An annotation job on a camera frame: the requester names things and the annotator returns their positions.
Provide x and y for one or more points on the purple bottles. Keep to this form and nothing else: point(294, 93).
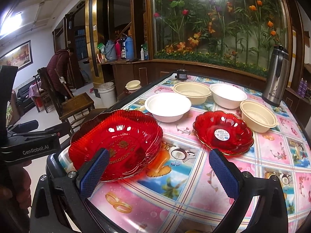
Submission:
point(302, 88)

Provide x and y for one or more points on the red thermos flask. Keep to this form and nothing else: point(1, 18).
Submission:
point(118, 50)

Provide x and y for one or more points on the cream bowls on stool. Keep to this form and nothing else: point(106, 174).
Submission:
point(133, 86)

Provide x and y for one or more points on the white plastic bucket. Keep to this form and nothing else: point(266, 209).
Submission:
point(107, 94)

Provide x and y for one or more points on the grey kettle jug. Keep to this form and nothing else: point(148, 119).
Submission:
point(110, 52)

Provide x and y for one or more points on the red plate stack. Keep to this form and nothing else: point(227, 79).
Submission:
point(132, 138)

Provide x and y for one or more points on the dark sofa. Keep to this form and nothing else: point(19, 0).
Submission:
point(24, 102)

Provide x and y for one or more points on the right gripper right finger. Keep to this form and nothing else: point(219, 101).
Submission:
point(228, 174)

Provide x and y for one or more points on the person in dark red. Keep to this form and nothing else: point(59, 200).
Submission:
point(57, 71)

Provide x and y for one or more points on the red plate with sticker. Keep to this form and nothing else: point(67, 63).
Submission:
point(223, 131)

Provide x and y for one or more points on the framed landscape painting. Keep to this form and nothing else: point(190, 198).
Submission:
point(20, 57)

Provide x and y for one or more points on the beige bowl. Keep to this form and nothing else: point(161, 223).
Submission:
point(257, 117)
point(197, 93)

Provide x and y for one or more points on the white spray bottle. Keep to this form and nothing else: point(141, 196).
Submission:
point(142, 54)

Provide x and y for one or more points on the wooden chair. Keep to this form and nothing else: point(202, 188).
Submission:
point(70, 112)

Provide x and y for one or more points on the white bowl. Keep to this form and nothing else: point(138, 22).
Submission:
point(227, 96)
point(167, 107)

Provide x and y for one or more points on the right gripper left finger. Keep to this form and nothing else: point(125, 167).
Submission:
point(90, 173)

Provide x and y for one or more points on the person's left hand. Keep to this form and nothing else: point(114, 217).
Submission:
point(21, 182)

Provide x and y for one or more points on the stainless steel thermos jug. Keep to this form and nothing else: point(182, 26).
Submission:
point(277, 76)

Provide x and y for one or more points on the blue thermos flask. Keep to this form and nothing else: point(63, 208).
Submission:
point(129, 50)

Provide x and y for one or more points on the artificial flower display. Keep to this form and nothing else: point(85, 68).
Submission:
point(238, 34)

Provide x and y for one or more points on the colourful patterned tablecloth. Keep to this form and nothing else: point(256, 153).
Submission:
point(183, 194)

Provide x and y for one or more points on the small black device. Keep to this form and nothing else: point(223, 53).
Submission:
point(181, 75)

